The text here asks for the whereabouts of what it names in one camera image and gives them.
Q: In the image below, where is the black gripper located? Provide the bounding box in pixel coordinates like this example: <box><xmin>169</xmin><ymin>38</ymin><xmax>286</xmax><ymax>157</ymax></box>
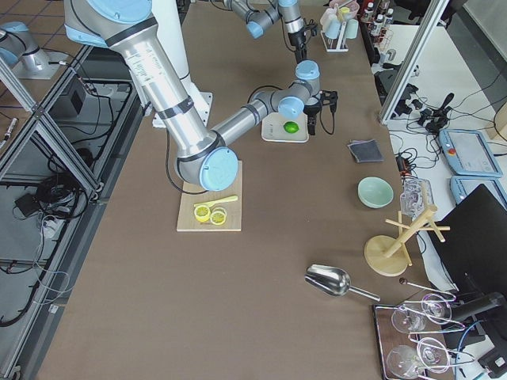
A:
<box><xmin>288</xmin><ymin>30</ymin><xmax>307</xmax><ymax>63</ymax></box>
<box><xmin>303</xmin><ymin>93</ymin><xmax>322</xmax><ymax>135</ymax></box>

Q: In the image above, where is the green lime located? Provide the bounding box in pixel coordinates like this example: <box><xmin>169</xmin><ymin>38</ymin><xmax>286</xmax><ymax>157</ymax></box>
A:
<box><xmin>283</xmin><ymin>121</ymin><xmax>299</xmax><ymax>134</ymax></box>

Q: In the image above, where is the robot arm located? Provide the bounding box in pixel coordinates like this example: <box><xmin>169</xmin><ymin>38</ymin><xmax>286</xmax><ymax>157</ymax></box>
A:
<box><xmin>64</xmin><ymin>1</ymin><xmax>320</xmax><ymax>192</ymax></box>
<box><xmin>223</xmin><ymin>0</ymin><xmax>314</xmax><ymax>63</ymax></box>

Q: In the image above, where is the cream rabbit tray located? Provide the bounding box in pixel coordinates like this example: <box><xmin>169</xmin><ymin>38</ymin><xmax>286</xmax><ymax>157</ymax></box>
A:
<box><xmin>261</xmin><ymin>112</ymin><xmax>309</xmax><ymax>143</ymax></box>

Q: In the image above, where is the black glass rack tray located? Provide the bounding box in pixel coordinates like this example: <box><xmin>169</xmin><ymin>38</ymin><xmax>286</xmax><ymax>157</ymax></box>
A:
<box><xmin>373</xmin><ymin>302</ymin><xmax>463</xmax><ymax>379</ymax></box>

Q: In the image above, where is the light blue cup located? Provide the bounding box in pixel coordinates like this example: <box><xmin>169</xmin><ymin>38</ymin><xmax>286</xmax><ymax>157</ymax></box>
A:
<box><xmin>325</xmin><ymin>18</ymin><xmax>341</xmax><ymax>40</ymax></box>

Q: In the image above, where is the pink cup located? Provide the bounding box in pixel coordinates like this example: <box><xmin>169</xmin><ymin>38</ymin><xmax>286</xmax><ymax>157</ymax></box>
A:
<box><xmin>320</xmin><ymin>4</ymin><xmax>339</xmax><ymax>26</ymax></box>

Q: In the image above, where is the mint green cup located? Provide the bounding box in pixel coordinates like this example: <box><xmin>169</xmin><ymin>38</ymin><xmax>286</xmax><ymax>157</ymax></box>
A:
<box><xmin>344</xmin><ymin>19</ymin><xmax>359</xmax><ymax>40</ymax></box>

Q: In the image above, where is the grey folded cloth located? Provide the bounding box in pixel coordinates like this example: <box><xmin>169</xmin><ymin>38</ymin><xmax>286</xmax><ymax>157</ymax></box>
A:
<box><xmin>348</xmin><ymin>139</ymin><xmax>384</xmax><ymax>163</ymax></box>

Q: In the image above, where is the mint green bowl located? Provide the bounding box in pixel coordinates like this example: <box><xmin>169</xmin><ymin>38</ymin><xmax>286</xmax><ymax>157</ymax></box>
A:
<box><xmin>357</xmin><ymin>177</ymin><xmax>394</xmax><ymax>208</ymax></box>

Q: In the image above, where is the yellow plastic knife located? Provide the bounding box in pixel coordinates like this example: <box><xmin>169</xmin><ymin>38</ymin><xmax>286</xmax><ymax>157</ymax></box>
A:
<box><xmin>193</xmin><ymin>195</ymin><xmax>238</xmax><ymax>207</ymax></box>

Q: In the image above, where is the lemon slice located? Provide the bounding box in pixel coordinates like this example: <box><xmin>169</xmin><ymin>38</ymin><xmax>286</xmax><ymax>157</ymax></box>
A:
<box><xmin>209</xmin><ymin>208</ymin><xmax>227</xmax><ymax>226</ymax></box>
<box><xmin>193</xmin><ymin>204</ymin><xmax>211</xmax><ymax>222</ymax></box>

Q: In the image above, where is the wooden cutting board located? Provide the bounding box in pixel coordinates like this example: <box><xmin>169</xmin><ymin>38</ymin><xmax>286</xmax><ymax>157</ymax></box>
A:
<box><xmin>177</xmin><ymin>161</ymin><xmax>242</xmax><ymax>232</ymax></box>

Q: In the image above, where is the round wooden stand base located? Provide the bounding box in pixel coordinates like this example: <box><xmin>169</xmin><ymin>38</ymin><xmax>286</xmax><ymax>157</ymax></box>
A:
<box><xmin>364</xmin><ymin>185</ymin><xmax>452</xmax><ymax>276</ymax></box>

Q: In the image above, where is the teach pendant tablet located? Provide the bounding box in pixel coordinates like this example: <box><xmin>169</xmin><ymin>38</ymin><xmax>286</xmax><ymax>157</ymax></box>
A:
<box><xmin>450</xmin><ymin>176</ymin><xmax>506</xmax><ymax>207</ymax></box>
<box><xmin>438</xmin><ymin>129</ymin><xmax>503</xmax><ymax>178</ymax></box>

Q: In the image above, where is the shiny metal shaker cup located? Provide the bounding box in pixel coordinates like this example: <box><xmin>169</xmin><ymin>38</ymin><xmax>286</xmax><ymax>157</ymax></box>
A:
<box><xmin>304</xmin><ymin>264</ymin><xmax>380</xmax><ymax>302</ymax></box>

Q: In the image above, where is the black monitor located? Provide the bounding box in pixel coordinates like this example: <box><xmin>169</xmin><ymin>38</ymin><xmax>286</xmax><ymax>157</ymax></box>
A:
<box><xmin>431</xmin><ymin>184</ymin><xmax>506</xmax><ymax>295</ymax></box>

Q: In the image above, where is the wine glass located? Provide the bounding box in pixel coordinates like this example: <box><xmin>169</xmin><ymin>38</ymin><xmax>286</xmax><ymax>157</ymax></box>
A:
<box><xmin>417</xmin><ymin>337</ymin><xmax>450</xmax><ymax>374</ymax></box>
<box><xmin>421</xmin><ymin>293</ymin><xmax>452</xmax><ymax>325</ymax></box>
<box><xmin>387</xmin><ymin>345</ymin><xmax>423</xmax><ymax>379</ymax></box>
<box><xmin>391</xmin><ymin>305</ymin><xmax>426</xmax><ymax>333</ymax></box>

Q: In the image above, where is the white wire cup rack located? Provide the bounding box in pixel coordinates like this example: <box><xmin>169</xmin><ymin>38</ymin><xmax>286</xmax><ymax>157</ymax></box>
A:
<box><xmin>321</xmin><ymin>13</ymin><xmax>349</xmax><ymax>52</ymax></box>

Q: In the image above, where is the aluminium frame post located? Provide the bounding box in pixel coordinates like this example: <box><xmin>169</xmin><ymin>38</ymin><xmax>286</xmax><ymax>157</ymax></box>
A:
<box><xmin>379</xmin><ymin>0</ymin><xmax>449</xmax><ymax>126</ymax></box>

